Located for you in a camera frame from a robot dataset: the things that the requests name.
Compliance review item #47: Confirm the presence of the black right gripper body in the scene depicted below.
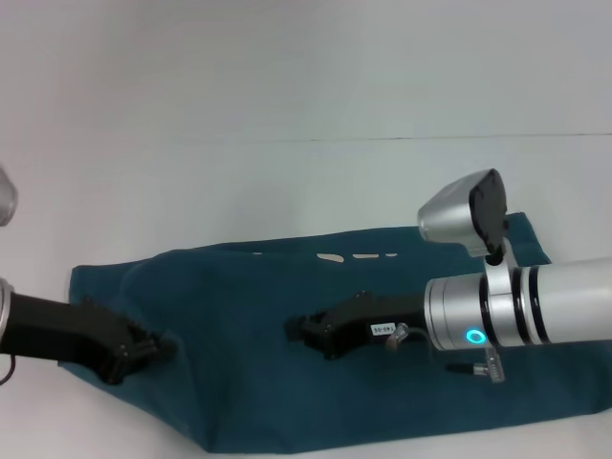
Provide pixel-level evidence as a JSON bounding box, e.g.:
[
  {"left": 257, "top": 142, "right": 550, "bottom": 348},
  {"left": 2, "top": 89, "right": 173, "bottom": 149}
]
[{"left": 321, "top": 289, "right": 432, "bottom": 361}]

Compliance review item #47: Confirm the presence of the teal blue shirt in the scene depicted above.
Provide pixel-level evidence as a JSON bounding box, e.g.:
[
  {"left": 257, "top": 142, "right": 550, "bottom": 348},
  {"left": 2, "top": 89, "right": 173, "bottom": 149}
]
[{"left": 56, "top": 211, "right": 612, "bottom": 454}]

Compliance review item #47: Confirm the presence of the silver elbow plug grey cable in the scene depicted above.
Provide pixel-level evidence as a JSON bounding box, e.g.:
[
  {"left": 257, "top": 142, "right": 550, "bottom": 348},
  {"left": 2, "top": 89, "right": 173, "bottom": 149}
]
[{"left": 385, "top": 322, "right": 431, "bottom": 351}]

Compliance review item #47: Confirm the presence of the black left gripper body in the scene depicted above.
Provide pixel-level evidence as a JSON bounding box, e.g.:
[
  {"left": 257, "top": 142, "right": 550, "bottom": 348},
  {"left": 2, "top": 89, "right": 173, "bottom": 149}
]
[{"left": 0, "top": 292, "right": 145, "bottom": 386}]

